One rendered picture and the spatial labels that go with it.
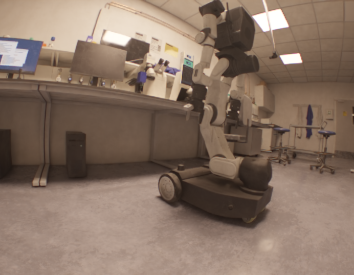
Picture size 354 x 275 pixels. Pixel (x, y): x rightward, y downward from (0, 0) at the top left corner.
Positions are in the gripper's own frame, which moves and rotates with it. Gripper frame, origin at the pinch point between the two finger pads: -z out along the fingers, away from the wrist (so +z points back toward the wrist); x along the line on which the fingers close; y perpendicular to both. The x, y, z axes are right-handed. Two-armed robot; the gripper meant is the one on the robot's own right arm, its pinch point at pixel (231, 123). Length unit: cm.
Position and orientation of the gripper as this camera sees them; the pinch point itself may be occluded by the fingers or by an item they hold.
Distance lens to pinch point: 132.0
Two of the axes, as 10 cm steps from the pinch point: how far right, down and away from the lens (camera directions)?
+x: -6.3, -2.8, 7.3
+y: -7.5, -0.2, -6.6
